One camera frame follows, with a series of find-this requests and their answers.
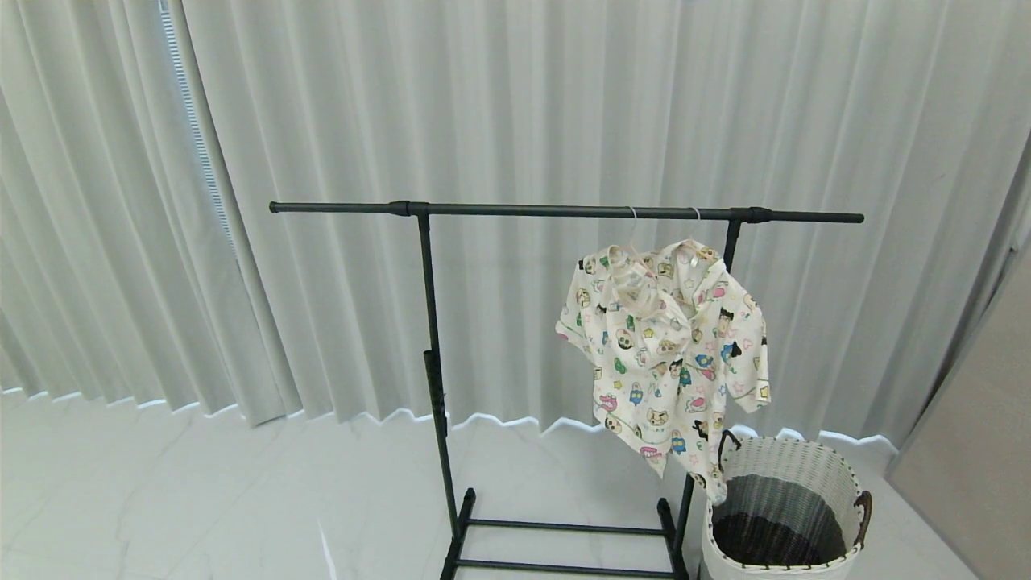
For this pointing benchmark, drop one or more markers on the cream printed garment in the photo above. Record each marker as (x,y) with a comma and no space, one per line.
(693,362)
(636,282)

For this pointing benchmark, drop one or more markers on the pink clothes hanger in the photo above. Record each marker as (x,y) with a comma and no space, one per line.
(696,221)
(632,221)

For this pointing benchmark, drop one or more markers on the black clothes rack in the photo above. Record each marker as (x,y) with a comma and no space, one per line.
(564,212)

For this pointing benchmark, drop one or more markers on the white laundry basket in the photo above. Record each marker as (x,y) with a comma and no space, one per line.
(805,459)

